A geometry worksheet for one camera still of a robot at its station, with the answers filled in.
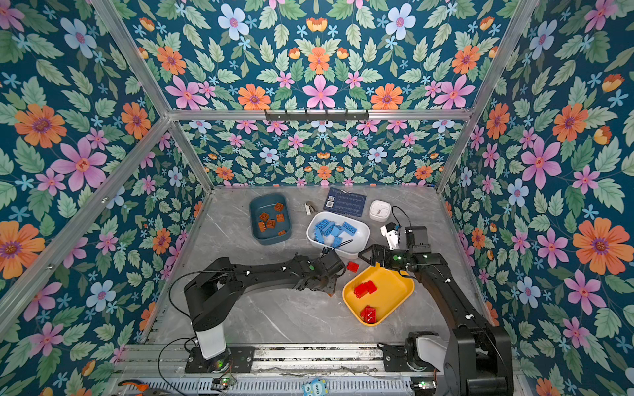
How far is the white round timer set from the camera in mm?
1080

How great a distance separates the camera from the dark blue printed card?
3.71 feet

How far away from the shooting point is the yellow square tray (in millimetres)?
833
